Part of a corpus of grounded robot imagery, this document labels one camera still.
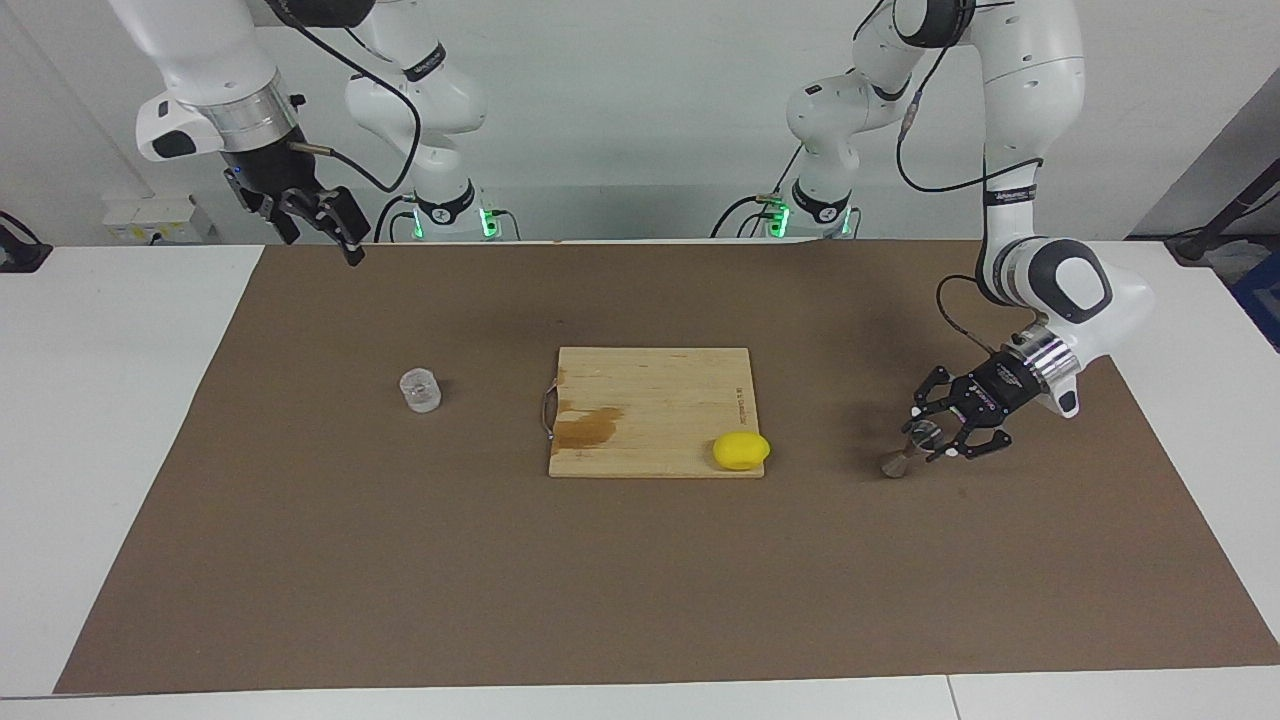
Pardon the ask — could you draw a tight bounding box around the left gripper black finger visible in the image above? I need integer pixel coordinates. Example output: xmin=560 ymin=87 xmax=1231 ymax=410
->
xmin=925 ymin=405 xmax=1013 ymax=463
xmin=912 ymin=366 xmax=969 ymax=419

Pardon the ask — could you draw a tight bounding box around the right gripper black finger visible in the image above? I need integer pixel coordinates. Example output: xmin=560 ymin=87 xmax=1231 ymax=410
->
xmin=240 ymin=190 xmax=299 ymax=246
xmin=283 ymin=186 xmax=373 ymax=267

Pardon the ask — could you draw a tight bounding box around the steel jigger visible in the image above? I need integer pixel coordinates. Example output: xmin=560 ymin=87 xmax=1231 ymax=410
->
xmin=879 ymin=420 xmax=946 ymax=477

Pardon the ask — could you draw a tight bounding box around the clear glass cup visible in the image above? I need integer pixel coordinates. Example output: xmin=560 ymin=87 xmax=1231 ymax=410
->
xmin=399 ymin=369 xmax=443 ymax=413

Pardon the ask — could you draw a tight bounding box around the yellow lemon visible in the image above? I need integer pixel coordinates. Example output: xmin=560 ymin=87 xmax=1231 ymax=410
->
xmin=712 ymin=431 xmax=772 ymax=471

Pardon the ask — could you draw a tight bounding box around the black stand with pole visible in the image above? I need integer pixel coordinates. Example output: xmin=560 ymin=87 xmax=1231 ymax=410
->
xmin=1165 ymin=165 xmax=1280 ymax=266

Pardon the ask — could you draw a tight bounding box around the black clamp base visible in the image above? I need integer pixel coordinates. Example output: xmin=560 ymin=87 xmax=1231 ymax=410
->
xmin=0 ymin=212 xmax=53 ymax=273

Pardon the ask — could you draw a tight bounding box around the wooden cutting board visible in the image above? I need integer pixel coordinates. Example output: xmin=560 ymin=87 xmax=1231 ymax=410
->
xmin=540 ymin=347 xmax=766 ymax=479

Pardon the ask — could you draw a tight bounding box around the blue crate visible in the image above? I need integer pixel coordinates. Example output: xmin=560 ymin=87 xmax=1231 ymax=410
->
xmin=1228 ymin=250 xmax=1280 ymax=351

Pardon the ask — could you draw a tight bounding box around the brown paper table mat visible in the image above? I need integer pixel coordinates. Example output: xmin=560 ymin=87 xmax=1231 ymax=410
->
xmin=52 ymin=240 xmax=1280 ymax=696

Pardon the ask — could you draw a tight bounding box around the black base power cable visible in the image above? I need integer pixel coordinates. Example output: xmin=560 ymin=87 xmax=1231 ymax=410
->
xmin=373 ymin=193 xmax=421 ymax=243
xmin=710 ymin=150 xmax=806 ymax=239

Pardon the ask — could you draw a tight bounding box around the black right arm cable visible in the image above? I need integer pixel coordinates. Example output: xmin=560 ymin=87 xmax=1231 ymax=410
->
xmin=265 ymin=0 xmax=426 ymax=196

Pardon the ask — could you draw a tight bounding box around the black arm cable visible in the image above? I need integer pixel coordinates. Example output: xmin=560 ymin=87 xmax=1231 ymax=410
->
xmin=265 ymin=0 xmax=426 ymax=196
xmin=855 ymin=0 xmax=1046 ymax=356

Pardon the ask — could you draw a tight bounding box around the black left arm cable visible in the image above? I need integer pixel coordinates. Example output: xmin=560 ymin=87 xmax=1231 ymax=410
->
xmin=855 ymin=0 xmax=1046 ymax=356

